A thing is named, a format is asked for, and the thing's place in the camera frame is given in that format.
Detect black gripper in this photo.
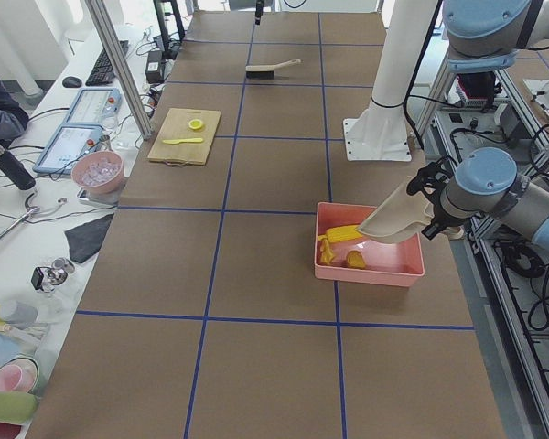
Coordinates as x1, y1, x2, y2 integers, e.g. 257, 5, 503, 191
406, 160, 453, 240

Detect beige plastic dustpan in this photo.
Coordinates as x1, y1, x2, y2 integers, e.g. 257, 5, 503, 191
356, 182, 464, 244

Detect brown toy potato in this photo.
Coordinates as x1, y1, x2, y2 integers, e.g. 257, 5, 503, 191
345, 250, 366, 270

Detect yellow toy corn cob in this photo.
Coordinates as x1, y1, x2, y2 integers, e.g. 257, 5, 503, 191
318, 224, 363, 243

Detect yellow toy ginger root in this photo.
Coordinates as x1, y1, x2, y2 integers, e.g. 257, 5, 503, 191
318, 237, 336, 266

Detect beige hand brush black bristles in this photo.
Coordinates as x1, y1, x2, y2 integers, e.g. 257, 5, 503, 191
245, 59, 302, 80

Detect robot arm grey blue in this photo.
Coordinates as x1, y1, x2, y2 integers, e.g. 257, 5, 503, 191
443, 0, 549, 74
406, 147, 549, 251

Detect pink plastic bin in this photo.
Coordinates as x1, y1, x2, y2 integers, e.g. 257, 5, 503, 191
314, 202, 425, 287

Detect yellow toy lemon slices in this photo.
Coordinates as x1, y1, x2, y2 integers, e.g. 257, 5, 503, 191
188, 118, 205, 131

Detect wooden cutting board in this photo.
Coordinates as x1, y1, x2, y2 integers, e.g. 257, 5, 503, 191
147, 108, 221, 166

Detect yellow plastic toy knife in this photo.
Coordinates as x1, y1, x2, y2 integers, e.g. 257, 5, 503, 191
161, 137, 204, 145

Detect pink bowl with ice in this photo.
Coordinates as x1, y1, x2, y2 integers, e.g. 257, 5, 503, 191
71, 151, 124, 195

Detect black keyboard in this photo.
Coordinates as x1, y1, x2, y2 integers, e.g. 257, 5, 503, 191
84, 49, 115, 87

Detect teach pendant tablet upper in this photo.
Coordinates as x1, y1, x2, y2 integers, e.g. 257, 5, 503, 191
65, 87, 122, 124

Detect teach pendant tablet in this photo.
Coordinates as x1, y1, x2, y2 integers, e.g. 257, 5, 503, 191
65, 87, 122, 124
33, 123, 102, 175

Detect dark grey cloth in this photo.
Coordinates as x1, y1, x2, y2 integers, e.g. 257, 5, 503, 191
64, 214, 113, 263

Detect teach pendant tablet lower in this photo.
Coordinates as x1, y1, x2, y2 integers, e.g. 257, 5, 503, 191
33, 123, 102, 175

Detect black computer mouse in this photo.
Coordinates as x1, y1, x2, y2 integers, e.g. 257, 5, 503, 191
61, 76, 82, 88

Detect black water bottle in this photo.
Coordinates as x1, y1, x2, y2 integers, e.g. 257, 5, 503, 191
0, 144, 36, 191

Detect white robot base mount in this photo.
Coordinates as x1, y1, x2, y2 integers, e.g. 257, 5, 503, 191
342, 118, 412, 162

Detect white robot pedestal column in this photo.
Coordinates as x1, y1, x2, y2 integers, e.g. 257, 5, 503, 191
369, 0, 443, 111

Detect aluminium frame post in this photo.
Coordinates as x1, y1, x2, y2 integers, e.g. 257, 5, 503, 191
85, 0, 153, 140

